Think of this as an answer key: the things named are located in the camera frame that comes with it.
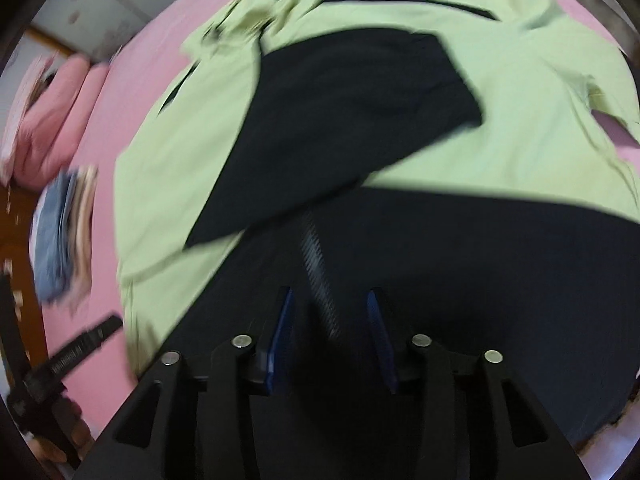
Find pink bed blanket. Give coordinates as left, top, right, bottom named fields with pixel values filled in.
left=35, top=0, right=640, bottom=466

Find floral sliding-door wardrobe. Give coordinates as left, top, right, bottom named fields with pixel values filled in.
left=27, top=0, right=241, bottom=66

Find person's left hand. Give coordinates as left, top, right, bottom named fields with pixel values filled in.
left=27, top=395, right=96, bottom=466

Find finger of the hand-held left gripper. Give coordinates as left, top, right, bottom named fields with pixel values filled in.
left=0, top=272, right=32, bottom=386
left=47, top=314, right=124, bottom=378

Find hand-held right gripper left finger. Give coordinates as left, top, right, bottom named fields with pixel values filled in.
left=75, top=286, right=296, bottom=480

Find folded pink quilt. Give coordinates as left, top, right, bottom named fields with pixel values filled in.
left=0, top=55, right=108, bottom=186

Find folded blue jeans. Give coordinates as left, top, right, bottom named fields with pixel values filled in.
left=30, top=170, right=83, bottom=303

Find wooden headboard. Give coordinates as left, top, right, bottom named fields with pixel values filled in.
left=0, top=175, right=51, bottom=386

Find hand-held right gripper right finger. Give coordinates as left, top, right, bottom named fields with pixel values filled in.
left=366, top=287, right=591, bottom=480

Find pink lace-edged pillow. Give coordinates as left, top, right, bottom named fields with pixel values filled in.
left=2, top=55, right=58, bottom=161

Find green and black jacket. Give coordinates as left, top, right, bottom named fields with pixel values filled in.
left=112, top=0, right=640, bottom=456

